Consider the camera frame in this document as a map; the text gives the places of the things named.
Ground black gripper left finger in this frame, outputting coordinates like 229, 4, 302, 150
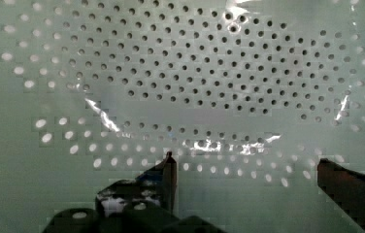
95, 150, 178, 217

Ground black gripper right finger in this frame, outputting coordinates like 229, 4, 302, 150
317, 158, 365, 231

